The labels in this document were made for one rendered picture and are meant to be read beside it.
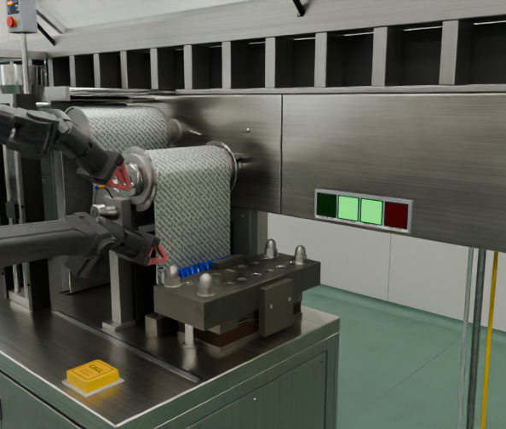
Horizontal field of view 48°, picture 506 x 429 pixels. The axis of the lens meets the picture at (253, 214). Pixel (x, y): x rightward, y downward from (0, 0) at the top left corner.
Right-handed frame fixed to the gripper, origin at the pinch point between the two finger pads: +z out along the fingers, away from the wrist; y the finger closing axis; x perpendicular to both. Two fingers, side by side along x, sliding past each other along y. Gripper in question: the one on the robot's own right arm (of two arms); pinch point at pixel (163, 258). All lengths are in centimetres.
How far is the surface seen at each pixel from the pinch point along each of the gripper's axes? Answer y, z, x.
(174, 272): 8.1, -2.8, -2.6
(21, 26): -58, -27, 47
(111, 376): 13.5, -13.4, -25.2
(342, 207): 28.5, 20.1, 24.6
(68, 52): -88, 2, 59
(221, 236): 0.3, 15.0, 10.6
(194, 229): 0.3, 5.7, 9.1
